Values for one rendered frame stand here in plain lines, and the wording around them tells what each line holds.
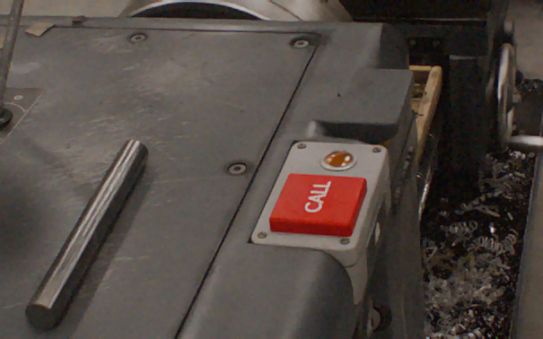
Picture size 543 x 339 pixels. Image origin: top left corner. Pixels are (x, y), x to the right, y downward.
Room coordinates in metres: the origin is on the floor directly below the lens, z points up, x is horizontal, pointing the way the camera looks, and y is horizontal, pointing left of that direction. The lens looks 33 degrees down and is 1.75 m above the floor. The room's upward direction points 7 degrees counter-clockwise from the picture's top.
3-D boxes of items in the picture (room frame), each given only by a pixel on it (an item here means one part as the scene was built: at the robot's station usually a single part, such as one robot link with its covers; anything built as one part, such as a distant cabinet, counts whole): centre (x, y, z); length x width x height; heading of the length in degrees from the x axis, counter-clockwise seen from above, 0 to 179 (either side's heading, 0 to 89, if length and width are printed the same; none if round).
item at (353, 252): (0.72, -0.03, 1.23); 0.13 x 0.08 x 0.05; 161
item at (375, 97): (0.86, -0.08, 1.24); 0.09 x 0.08 x 0.03; 161
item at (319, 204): (0.70, -0.03, 1.26); 0.06 x 0.06 x 0.02; 71
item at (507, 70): (1.72, -0.39, 0.75); 0.27 x 0.10 x 0.23; 161
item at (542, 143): (1.60, -0.41, 0.69); 0.08 x 0.03 x 0.03; 71
